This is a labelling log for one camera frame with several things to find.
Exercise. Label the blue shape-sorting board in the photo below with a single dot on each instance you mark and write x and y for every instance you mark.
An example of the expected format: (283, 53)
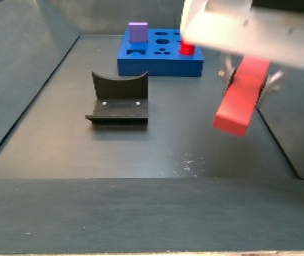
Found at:
(158, 57)

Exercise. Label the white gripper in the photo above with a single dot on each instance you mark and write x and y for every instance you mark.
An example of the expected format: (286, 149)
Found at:
(233, 26)

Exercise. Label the red hexagonal peg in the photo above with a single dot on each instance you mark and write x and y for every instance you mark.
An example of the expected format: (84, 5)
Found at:
(187, 49)

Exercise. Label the purple square peg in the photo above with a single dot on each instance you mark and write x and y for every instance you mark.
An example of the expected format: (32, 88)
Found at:
(138, 32)

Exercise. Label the black curved fixture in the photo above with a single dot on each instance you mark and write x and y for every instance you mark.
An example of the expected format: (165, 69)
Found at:
(122, 100)

